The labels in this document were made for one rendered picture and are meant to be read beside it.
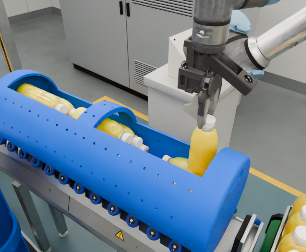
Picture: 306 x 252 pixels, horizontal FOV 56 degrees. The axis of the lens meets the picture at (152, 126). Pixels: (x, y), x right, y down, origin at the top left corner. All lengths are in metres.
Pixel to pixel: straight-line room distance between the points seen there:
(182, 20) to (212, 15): 1.94
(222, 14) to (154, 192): 0.42
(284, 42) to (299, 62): 2.62
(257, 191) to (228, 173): 1.69
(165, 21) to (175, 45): 1.48
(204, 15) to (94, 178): 0.50
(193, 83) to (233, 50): 0.39
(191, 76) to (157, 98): 0.60
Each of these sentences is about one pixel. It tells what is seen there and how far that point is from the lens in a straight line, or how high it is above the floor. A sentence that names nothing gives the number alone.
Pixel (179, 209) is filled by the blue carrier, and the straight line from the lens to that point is 0.70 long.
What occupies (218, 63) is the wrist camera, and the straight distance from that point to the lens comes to 0.63.
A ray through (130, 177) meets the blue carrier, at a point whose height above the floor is 1.17.
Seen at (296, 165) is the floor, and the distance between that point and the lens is 2.71.
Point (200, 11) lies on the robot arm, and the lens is 0.61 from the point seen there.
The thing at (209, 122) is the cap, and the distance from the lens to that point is 0.73.
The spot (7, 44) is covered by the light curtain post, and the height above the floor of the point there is 1.12.
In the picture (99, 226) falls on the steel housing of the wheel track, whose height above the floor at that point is 0.86.
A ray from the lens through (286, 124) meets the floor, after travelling 3.16.
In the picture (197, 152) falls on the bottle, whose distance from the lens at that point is 0.77.
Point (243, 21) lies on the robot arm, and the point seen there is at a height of 1.40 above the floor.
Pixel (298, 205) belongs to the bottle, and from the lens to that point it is 0.93.
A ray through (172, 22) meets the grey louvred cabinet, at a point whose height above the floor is 0.93.
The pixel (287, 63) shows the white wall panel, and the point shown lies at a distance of 3.65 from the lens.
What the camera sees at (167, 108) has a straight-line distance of 1.23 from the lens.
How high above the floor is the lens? 1.72
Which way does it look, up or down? 37 degrees down
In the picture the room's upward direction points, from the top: straight up
